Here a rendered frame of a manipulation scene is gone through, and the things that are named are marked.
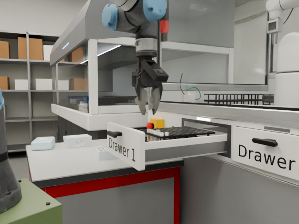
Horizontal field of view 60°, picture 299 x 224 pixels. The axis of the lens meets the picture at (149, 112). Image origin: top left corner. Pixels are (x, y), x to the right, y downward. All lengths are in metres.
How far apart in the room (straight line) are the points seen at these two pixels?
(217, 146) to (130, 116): 0.93
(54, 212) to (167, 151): 0.38
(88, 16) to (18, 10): 3.58
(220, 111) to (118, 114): 0.89
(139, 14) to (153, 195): 0.69
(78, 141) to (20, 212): 0.87
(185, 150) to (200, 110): 0.26
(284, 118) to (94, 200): 0.68
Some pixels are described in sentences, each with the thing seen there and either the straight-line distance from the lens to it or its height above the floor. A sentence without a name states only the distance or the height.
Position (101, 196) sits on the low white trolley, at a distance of 1.01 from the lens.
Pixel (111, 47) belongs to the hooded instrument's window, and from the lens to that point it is 1.72.
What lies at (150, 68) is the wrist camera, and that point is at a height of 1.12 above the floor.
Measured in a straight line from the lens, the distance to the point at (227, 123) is 0.92.
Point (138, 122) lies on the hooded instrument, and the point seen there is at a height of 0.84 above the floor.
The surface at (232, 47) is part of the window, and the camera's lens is 0.94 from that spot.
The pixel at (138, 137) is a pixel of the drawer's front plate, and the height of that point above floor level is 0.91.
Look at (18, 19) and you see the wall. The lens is 5.18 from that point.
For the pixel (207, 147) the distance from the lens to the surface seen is 0.87.
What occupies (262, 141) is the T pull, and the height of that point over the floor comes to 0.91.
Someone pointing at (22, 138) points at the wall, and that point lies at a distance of 5.09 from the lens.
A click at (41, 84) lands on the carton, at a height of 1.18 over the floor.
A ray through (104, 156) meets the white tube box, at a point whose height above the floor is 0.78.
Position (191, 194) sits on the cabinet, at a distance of 1.14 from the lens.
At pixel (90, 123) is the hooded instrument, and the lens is 1.65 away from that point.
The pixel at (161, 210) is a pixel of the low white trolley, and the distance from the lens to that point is 1.14.
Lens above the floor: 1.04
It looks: 4 degrees down
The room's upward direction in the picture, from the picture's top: straight up
